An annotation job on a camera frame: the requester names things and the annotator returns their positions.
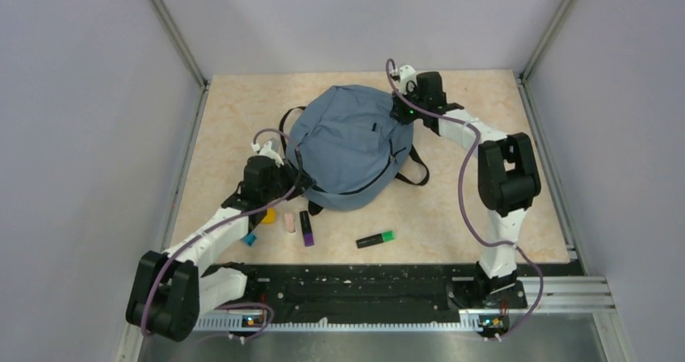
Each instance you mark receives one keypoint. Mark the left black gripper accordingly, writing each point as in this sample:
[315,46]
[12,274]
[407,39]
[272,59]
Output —
[297,179]

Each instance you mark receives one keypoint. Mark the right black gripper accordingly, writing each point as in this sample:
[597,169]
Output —
[398,113]

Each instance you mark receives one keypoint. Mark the blue student backpack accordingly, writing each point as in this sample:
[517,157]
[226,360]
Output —
[351,147]

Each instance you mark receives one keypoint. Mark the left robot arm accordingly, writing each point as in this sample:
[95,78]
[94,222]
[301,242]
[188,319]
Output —
[172,289]

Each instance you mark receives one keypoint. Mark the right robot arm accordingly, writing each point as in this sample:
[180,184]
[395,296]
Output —
[507,176]

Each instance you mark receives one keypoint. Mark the pink eraser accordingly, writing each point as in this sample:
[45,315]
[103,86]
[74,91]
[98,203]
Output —
[290,223]

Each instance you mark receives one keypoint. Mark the purple highlighter pen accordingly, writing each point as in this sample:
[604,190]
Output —
[306,229]

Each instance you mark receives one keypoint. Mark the yellow sharpener block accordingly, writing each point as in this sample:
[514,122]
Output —
[269,217]

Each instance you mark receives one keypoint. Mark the blue small block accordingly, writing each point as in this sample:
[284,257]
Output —
[249,239]

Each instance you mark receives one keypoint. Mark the green highlighter pen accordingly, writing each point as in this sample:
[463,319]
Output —
[375,239]

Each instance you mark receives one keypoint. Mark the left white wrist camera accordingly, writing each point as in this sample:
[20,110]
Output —
[269,150]

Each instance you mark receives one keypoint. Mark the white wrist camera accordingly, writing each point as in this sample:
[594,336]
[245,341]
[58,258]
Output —
[404,78]
[269,150]

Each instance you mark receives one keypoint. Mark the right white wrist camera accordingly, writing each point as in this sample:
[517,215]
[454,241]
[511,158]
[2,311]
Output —
[404,78]

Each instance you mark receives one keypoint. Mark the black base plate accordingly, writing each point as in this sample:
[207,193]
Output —
[361,294]

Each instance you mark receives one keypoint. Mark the aluminium frame rail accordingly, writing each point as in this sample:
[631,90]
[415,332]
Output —
[554,318]

